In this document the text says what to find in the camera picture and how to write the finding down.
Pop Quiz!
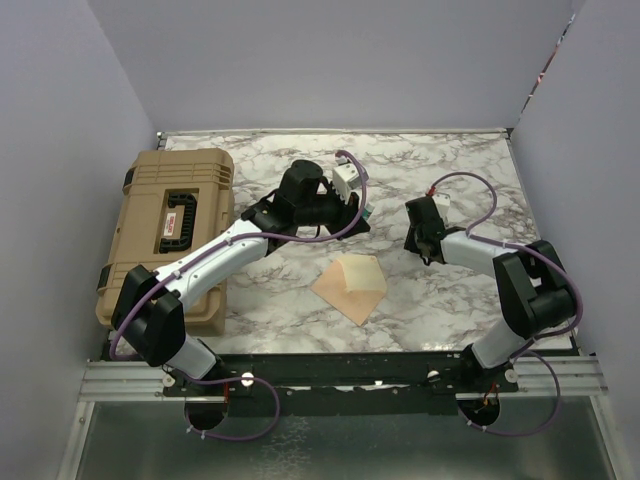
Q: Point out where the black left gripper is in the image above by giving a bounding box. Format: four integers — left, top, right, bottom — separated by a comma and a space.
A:
296, 181, 370, 241

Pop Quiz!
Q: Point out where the green white glue stick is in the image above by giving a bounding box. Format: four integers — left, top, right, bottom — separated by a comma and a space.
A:
362, 204, 375, 220

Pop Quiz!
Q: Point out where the tan paper envelope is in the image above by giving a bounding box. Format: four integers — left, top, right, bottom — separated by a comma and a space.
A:
311, 256, 387, 326

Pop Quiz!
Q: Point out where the beige paper letter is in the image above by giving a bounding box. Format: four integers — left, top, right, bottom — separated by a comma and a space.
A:
338, 254, 387, 293

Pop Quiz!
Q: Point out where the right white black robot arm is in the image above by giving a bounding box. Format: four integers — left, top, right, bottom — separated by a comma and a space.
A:
404, 196, 578, 391

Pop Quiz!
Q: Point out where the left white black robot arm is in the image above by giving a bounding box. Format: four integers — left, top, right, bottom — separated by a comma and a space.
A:
111, 150, 370, 395

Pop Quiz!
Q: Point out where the tan plastic tool case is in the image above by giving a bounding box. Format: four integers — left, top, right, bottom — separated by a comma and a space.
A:
95, 148, 234, 327

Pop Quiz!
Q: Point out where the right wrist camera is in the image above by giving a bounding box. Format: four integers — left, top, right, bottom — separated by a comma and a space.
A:
426, 188, 451, 223

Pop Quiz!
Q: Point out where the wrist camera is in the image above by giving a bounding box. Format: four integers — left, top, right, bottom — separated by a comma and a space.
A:
426, 188, 451, 223
331, 156, 361, 204

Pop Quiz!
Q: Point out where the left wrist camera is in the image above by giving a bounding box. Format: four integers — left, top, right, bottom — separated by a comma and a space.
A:
331, 156, 361, 204

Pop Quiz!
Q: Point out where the black metal base rail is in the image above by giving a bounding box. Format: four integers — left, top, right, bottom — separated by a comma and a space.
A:
163, 351, 518, 416

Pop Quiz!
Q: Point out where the aluminium extrusion frame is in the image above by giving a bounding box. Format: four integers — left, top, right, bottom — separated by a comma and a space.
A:
79, 354, 608, 403

